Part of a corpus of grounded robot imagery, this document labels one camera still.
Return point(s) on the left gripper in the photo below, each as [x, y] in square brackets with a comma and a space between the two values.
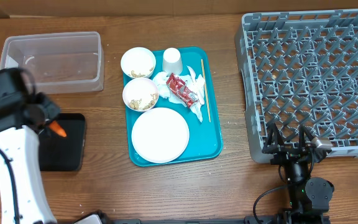
[53, 109]

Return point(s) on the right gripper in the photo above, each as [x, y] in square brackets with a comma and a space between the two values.
[285, 152]

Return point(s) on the orange carrot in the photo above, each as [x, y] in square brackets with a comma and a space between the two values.
[56, 128]

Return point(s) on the rice and peanut scraps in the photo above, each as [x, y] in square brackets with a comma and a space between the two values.
[141, 102]

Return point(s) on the white napkin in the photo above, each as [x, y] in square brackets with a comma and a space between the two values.
[195, 84]

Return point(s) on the red snack wrapper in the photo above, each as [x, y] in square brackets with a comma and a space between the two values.
[179, 88]

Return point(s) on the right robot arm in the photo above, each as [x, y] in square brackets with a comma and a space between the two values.
[309, 196]

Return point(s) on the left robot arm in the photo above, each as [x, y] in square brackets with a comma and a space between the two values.
[23, 198]

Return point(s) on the grey dishwasher rack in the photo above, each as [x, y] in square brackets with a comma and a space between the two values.
[300, 68]

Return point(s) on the black plastic tray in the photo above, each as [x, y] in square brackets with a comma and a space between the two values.
[70, 146]

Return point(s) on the clear plastic bin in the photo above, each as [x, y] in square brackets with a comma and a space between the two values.
[66, 62]

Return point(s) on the wooden chopstick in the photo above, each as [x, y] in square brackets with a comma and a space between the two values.
[205, 90]

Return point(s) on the teal plastic serving tray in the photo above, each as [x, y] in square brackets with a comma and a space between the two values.
[206, 141]

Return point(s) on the white round plate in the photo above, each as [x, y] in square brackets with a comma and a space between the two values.
[160, 135]

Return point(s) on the white paper cup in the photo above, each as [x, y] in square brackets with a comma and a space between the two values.
[172, 62]

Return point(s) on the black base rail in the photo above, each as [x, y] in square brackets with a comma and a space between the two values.
[246, 220]

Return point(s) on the cardboard wall panel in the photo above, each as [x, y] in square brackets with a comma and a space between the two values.
[88, 8]

